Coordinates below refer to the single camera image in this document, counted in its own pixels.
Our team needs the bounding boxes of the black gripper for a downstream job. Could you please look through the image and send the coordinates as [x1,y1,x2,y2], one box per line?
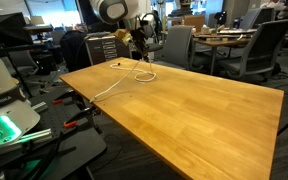
[130,27,151,63]

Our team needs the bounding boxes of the white rope with black tip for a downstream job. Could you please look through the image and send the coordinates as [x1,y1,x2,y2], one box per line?
[89,58,158,103]

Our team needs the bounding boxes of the dark seat office chair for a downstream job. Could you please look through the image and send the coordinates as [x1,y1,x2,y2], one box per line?
[146,21,165,63]

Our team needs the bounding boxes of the labelled drawer cabinet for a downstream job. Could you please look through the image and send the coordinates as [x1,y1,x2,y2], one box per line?
[84,33,134,66]

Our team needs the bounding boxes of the brown cardboard box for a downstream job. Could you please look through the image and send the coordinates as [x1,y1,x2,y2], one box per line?
[183,13,207,33]

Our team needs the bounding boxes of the black draped jacket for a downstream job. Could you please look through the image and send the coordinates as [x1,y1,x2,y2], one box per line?
[59,29,92,73]

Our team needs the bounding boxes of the wooden office desk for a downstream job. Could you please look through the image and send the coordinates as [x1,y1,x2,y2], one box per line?
[192,31,262,76]

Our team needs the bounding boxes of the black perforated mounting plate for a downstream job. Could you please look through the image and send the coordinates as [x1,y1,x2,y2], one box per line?
[0,87,108,180]

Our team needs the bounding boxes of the grey armrest office chair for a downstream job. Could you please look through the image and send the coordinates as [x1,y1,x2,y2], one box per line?
[217,17,288,82]

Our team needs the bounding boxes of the aluminium extrusion bar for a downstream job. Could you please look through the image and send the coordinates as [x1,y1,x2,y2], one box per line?
[14,127,54,145]
[30,101,49,114]

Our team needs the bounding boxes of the grey mesh office chair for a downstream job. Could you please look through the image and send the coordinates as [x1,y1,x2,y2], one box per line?
[239,5,280,32]

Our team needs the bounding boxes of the seated person in white shirt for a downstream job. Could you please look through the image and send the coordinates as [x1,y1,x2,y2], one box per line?
[259,0,288,12]

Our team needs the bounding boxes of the large black screen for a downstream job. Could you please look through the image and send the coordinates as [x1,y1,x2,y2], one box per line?
[0,11,36,48]

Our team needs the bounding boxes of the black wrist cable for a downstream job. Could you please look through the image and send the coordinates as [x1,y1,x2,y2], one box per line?
[139,12,163,36]

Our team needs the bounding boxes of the orange-handled black clamp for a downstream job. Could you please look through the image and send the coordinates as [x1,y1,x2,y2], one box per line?
[51,89,86,106]
[62,105,102,130]

